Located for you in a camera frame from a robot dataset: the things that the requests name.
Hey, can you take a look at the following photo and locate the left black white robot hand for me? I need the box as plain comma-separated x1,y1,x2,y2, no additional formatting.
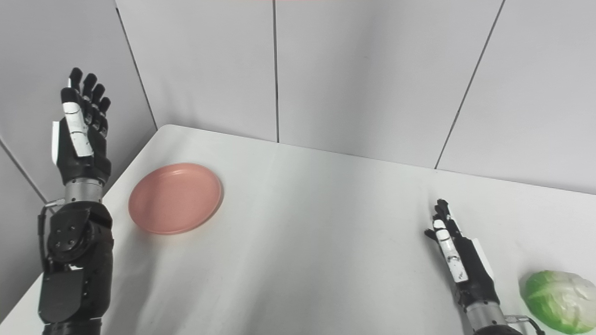
51,67,112,187

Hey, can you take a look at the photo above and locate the pink round plate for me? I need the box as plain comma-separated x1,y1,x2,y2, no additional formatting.
128,163,223,235

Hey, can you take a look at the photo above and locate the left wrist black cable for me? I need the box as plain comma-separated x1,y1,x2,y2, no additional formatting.
38,199,66,271

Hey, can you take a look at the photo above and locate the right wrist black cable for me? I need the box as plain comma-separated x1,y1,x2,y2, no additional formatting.
505,315,546,335

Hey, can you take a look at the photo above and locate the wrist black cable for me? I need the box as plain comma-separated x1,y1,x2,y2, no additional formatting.
38,199,66,271
505,315,546,335

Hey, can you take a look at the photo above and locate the green white cabbage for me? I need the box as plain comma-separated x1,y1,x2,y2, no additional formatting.
520,270,596,335

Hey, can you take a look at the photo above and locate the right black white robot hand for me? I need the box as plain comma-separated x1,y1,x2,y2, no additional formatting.
424,199,501,311

